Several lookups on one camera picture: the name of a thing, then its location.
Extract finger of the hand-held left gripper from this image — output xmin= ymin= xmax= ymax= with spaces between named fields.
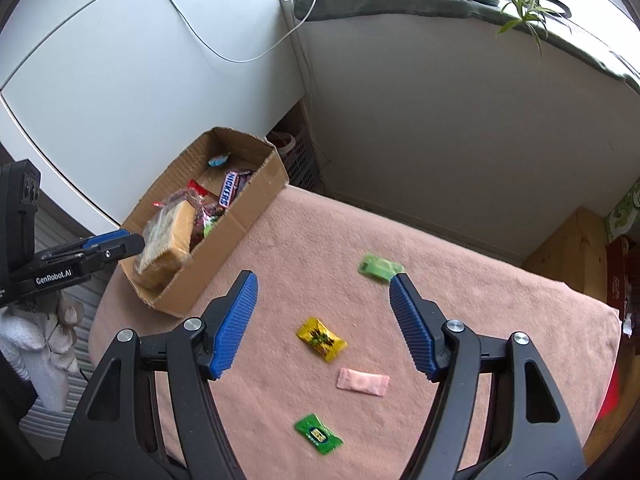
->
xmin=97 ymin=234 xmax=146 ymax=263
xmin=82 ymin=229 xmax=132 ymax=251

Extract wooden box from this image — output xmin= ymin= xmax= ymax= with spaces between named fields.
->
xmin=522 ymin=207 xmax=613 ymax=301

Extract dark candy red twist wrapper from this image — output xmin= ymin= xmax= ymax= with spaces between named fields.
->
xmin=192 ymin=200 xmax=228 ymax=238

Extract light green snack packet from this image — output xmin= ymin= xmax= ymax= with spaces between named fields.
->
xmin=357 ymin=254 xmax=405 ymax=283

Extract green patterned bag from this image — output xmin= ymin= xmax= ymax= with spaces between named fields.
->
xmin=605 ymin=175 xmax=640 ymax=241

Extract green candy yellow label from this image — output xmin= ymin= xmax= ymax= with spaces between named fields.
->
xmin=294 ymin=413 xmax=344 ymax=457

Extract white cable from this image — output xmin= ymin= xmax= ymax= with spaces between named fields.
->
xmin=157 ymin=0 xmax=318 ymax=63

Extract grey plastic basket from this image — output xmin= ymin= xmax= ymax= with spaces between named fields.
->
xmin=265 ymin=100 xmax=321 ymax=193

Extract pink blanket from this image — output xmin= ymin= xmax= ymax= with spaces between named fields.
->
xmin=90 ymin=185 xmax=621 ymax=480

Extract red-brown box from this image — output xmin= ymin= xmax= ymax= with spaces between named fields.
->
xmin=605 ymin=237 xmax=640 ymax=321

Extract pink snack packet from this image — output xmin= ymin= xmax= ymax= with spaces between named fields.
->
xmin=336 ymin=367 xmax=391 ymax=397

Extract black ring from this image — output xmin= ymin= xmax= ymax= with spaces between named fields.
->
xmin=537 ymin=0 xmax=576 ymax=18

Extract white cabinet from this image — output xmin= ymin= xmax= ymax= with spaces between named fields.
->
xmin=0 ymin=0 xmax=306 ymax=226

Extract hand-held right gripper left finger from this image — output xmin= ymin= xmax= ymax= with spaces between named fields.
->
xmin=55 ymin=270 xmax=259 ymax=480

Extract brown cardboard box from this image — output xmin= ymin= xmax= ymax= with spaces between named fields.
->
xmin=120 ymin=126 xmax=291 ymax=318

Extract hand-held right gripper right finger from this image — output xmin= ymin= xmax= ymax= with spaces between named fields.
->
xmin=390 ymin=274 xmax=588 ymax=480

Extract yellow candy packet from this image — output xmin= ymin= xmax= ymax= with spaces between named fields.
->
xmin=296 ymin=316 xmax=347 ymax=363

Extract packet of sliced bread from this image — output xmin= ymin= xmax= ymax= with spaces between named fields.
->
xmin=136 ymin=200 xmax=197 ymax=291

